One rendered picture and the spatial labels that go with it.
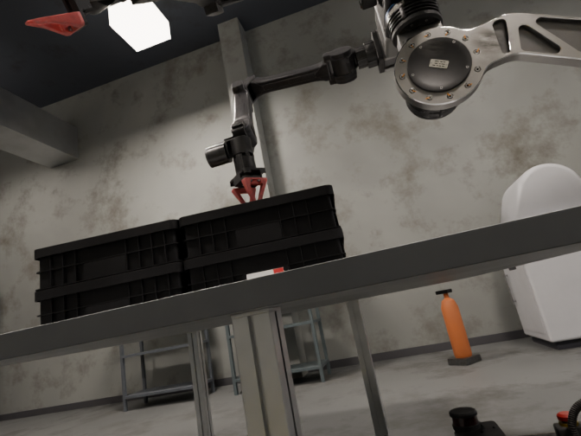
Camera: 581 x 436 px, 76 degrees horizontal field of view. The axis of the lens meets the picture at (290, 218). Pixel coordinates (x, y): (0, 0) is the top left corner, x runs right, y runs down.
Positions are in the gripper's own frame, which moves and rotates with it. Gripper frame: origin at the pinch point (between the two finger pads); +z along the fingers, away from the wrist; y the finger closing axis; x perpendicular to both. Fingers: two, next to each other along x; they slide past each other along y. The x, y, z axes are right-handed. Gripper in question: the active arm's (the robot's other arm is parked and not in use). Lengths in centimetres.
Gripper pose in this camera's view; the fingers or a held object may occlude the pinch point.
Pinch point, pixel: (253, 207)
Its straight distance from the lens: 99.3
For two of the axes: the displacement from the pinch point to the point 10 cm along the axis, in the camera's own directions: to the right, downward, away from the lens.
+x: 8.4, -0.6, 5.4
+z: 2.1, 9.5, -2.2
